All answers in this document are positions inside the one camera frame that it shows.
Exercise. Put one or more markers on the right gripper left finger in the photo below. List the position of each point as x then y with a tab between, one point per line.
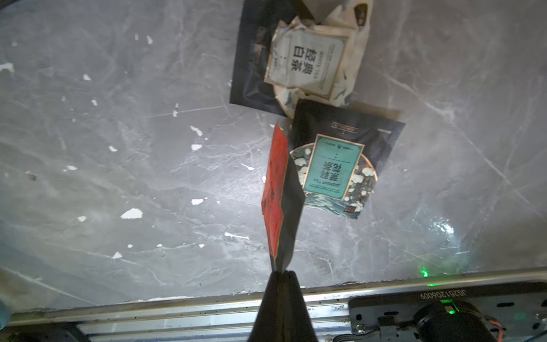
267	326

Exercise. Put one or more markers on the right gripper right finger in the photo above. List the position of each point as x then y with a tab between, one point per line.
295	320

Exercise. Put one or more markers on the teal jasmine tea bag packet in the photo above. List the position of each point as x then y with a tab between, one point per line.
339	154

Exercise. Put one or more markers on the white tea bag packet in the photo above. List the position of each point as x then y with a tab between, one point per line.
283	55

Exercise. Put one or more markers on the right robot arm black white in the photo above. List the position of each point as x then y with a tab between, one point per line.
478	313

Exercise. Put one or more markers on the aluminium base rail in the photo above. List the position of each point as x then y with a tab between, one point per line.
224	318

